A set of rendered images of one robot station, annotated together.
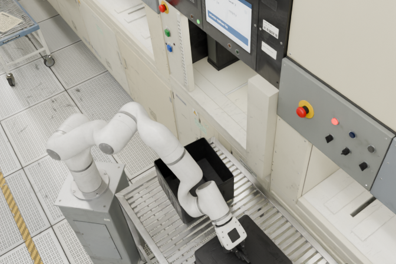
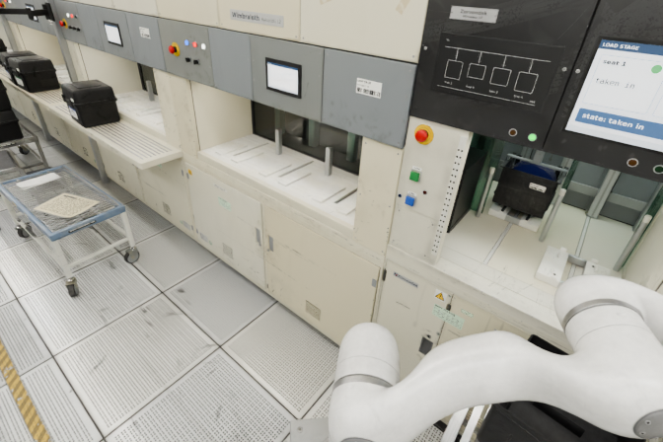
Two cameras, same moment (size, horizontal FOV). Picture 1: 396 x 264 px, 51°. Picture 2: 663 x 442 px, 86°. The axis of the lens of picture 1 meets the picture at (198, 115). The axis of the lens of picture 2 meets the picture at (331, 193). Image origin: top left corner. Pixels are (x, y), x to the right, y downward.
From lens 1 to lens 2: 137 cm
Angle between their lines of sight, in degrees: 24
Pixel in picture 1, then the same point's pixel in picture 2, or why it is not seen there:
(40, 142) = (132, 382)
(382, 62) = not seen: outside the picture
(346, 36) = not seen: outside the picture
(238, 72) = (474, 232)
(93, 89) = (204, 287)
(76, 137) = (444, 389)
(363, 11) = not seen: outside the picture
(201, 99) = (459, 273)
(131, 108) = (619, 290)
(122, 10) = (270, 173)
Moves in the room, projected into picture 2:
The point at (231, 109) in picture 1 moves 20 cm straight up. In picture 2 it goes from (510, 282) to (529, 238)
